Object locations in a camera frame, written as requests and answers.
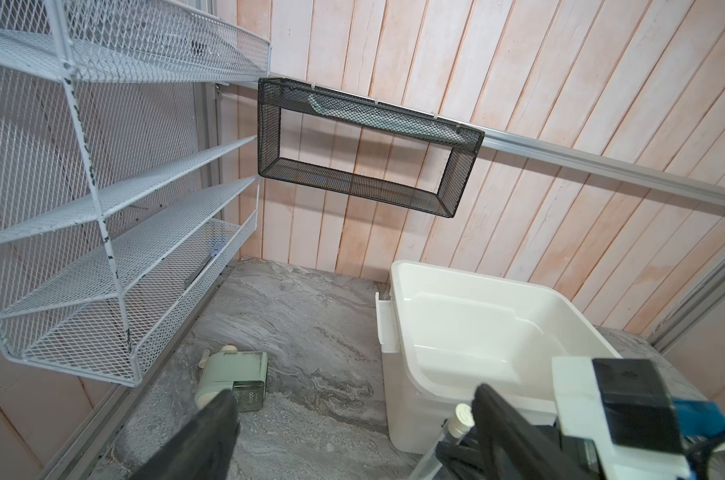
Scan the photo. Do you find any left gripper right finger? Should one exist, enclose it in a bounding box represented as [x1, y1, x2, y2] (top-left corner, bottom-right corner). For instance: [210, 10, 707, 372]
[471, 384, 589, 479]

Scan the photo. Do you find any black wire mesh basket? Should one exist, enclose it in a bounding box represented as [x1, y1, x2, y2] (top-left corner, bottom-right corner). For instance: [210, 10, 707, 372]
[258, 77, 484, 218]

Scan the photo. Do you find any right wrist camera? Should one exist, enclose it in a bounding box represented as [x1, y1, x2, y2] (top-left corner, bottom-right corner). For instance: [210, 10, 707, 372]
[552, 356, 725, 479]

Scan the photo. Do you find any white wire mesh shelf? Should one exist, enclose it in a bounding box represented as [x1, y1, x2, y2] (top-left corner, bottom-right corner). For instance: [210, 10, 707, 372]
[0, 1, 272, 387]

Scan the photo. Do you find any white plastic storage bin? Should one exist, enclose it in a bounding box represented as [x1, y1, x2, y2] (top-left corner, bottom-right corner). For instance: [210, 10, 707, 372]
[375, 261, 619, 454]

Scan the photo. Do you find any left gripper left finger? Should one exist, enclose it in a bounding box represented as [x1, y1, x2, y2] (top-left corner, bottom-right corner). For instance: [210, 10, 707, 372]
[130, 390, 240, 479]

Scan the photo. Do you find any green white pencil sharpener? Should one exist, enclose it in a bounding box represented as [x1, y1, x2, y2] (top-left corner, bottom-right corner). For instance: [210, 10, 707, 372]
[194, 344, 268, 412]

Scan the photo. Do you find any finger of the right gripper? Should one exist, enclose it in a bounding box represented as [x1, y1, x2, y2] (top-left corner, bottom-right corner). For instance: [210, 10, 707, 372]
[435, 443, 486, 480]

